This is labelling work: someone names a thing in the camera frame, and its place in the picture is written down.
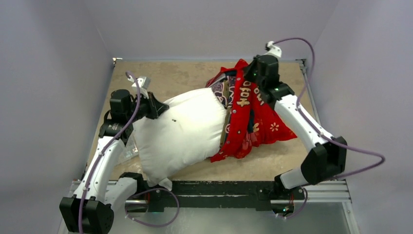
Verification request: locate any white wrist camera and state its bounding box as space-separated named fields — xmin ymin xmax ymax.
xmin=128 ymin=76 xmax=151 ymax=99
xmin=264 ymin=41 xmax=282 ymax=59

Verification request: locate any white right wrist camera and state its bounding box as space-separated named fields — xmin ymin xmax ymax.
xmin=264 ymin=41 xmax=282 ymax=59

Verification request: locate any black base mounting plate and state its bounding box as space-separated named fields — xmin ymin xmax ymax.
xmin=138 ymin=180 xmax=305 ymax=213

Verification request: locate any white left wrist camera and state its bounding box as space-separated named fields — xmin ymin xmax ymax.
xmin=128 ymin=76 xmax=151 ymax=99

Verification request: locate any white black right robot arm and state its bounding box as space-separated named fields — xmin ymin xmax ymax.
xmin=244 ymin=55 xmax=347 ymax=198

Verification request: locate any red printed pillowcase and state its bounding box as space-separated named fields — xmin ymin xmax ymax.
xmin=206 ymin=59 xmax=297 ymax=162

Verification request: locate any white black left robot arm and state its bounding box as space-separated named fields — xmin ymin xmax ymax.
xmin=59 ymin=89 xmax=169 ymax=234

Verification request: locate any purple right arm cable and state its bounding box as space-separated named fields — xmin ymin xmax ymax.
xmin=272 ymin=38 xmax=386 ymax=220

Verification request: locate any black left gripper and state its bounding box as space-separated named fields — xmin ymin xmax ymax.
xmin=126 ymin=91 xmax=167 ymax=122

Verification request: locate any white pillow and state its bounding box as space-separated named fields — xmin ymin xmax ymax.
xmin=133 ymin=88 xmax=227 ymax=190

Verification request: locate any aluminium front frame rail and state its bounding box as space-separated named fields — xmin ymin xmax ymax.
xmin=59 ymin=174 xmax=359 ymax=234

